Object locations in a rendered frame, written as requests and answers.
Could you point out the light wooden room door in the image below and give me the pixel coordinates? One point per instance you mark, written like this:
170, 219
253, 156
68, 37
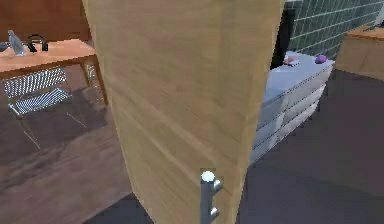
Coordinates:
180, 93

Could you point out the white chest of drawers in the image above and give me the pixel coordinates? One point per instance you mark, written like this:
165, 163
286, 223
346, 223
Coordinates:
293, 90

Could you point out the pink small object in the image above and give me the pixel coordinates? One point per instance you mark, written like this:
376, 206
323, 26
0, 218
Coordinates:
290, 61

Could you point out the purple round object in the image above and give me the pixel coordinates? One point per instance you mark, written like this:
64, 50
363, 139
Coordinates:
320, 59

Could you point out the brown wooden table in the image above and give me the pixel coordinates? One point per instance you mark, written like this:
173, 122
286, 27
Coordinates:
50, 56

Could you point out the white mesh metal chair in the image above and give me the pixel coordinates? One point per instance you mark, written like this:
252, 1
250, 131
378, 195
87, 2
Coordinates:
36, 93

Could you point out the black headphones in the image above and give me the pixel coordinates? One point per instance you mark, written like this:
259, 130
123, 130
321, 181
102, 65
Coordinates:
36, 43

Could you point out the light wooden cabinet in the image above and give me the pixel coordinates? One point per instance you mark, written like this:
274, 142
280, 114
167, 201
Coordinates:
361, 53

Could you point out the clear glass bottle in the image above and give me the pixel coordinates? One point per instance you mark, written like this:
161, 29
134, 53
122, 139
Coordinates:
16, 43

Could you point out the dark grey small object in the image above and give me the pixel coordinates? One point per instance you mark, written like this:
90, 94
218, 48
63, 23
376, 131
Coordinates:
2, 46

